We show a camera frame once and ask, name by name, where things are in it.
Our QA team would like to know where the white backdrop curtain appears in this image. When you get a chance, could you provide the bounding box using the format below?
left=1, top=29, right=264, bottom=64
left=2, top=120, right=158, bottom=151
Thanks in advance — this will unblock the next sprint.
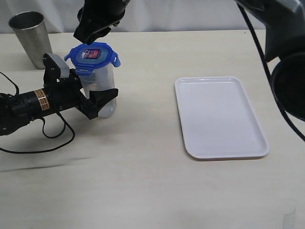
left=0, top=0, right=247, bottom=33

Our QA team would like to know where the stainless steel cup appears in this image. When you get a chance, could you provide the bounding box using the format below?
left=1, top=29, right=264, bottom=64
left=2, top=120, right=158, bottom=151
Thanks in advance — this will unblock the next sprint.
left=8, top=11, right=52, bottom=69

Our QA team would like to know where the white rectangular plastic tray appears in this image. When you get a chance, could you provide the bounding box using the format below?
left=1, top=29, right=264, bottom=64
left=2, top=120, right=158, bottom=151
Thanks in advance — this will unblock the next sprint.
left=174, top=76, right=270, bottom=160

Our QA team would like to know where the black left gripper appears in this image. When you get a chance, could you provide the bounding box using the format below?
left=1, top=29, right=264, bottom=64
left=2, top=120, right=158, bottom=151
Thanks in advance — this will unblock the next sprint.
left=43, top=68, right=119, bottom=119

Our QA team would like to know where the clear plastic tall container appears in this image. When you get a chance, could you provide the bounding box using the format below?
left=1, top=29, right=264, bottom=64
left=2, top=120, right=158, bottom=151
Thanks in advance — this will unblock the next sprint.
left=78, top=64, right=116, bottom=119

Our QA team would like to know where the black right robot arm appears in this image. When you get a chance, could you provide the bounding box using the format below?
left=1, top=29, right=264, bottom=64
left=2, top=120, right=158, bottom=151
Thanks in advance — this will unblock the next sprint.
left=73, top=0, right=305, bottom=120

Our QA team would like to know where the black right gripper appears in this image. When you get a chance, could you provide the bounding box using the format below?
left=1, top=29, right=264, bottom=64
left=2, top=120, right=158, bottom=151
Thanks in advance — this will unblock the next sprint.
left=73, top=0, right=130, bottom=44

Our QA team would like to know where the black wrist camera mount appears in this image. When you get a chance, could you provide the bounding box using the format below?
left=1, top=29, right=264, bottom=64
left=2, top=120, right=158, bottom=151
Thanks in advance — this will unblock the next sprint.
left=43, top=53, right=70, bottom=79

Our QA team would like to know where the blue snap-lock container lid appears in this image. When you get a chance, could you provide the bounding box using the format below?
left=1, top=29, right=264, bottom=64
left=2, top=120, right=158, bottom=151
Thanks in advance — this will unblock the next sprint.
left=64, top=42, right=121, bottom=76

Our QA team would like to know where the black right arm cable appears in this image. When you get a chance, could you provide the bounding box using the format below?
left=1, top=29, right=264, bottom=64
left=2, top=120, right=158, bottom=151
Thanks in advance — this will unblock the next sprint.
left=237, top=2, right=305, bottom=141

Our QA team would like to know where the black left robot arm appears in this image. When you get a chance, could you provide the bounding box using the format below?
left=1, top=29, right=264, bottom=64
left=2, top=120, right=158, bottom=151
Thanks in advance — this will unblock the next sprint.
left=0, top=53, right=119, bottom=135

